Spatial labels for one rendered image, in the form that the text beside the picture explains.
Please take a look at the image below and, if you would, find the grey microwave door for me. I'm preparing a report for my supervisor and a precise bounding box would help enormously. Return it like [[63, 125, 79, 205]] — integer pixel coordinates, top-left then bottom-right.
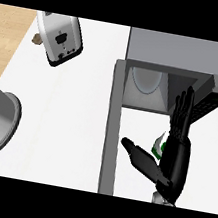
[[91, 58, 137, 197]]

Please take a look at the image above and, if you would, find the grey microwave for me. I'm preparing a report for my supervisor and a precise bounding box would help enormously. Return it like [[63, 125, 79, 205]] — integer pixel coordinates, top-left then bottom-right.
[[116, 27, 218, 130]]

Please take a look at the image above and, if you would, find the white and green milk carton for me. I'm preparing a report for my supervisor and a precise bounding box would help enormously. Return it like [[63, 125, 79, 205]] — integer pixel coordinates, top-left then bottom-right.
[[149, 129, 170, 161]]

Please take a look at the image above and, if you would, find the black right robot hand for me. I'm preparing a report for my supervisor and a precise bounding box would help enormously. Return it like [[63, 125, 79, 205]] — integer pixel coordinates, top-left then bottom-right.
[[111, 75, 203, 207]]

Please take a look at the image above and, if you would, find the silver toaster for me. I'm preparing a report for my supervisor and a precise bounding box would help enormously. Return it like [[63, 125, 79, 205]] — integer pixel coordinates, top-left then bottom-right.
[[27, 10, 89, 72]]

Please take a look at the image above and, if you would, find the small brown object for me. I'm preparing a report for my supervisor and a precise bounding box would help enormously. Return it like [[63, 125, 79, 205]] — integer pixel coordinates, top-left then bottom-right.
[[30, 32, 45, 46]]

